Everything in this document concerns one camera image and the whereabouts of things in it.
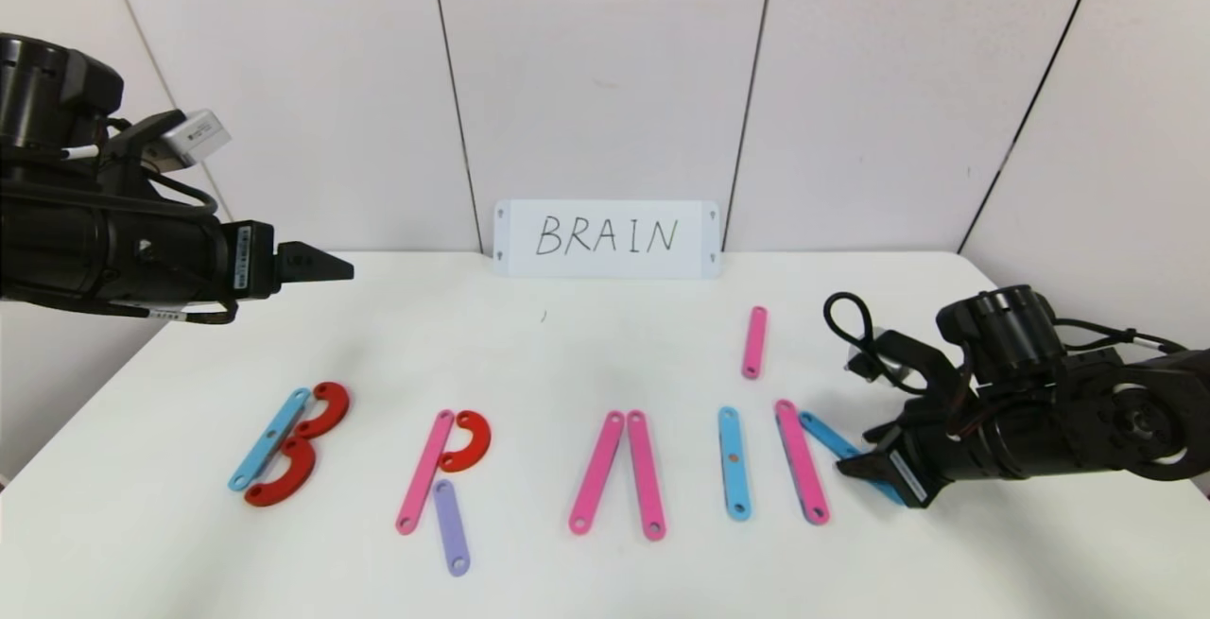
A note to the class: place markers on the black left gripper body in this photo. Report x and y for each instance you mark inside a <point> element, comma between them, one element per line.
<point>251,260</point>

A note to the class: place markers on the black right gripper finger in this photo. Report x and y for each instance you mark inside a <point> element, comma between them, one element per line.
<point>874,475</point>
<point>881,431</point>

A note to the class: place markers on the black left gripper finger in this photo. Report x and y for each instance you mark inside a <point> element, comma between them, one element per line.
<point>304,274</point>
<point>304,255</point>

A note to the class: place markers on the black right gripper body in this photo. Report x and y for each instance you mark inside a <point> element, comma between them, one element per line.
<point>906,478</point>

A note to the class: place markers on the pink bar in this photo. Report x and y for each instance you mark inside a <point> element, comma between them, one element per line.
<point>753,345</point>
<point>645,477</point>
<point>802,458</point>
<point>597,472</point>
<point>425,472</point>

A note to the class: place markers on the small red arc piece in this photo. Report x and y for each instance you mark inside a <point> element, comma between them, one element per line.
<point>480,439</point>

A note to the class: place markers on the short purple bar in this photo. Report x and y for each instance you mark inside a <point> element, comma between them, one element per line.
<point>452,529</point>

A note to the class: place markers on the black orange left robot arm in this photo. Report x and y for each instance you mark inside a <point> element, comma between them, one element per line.
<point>76,241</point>

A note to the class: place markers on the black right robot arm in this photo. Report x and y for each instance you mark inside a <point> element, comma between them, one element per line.
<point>1087,421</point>

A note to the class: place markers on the white BRAIN word sign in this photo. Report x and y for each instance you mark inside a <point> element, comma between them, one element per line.
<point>567,266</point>

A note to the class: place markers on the large red arc piece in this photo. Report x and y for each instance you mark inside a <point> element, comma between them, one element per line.
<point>340,408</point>
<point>301,484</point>

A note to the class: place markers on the blue bar with orange dot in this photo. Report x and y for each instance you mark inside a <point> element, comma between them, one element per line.
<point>734,491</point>

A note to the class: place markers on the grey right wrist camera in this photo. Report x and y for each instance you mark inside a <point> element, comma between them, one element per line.
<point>874,354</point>

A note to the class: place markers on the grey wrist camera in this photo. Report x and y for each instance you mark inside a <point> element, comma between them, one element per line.
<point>197,135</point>
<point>874,354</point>

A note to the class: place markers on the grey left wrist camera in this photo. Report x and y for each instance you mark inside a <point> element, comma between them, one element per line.
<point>197,135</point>

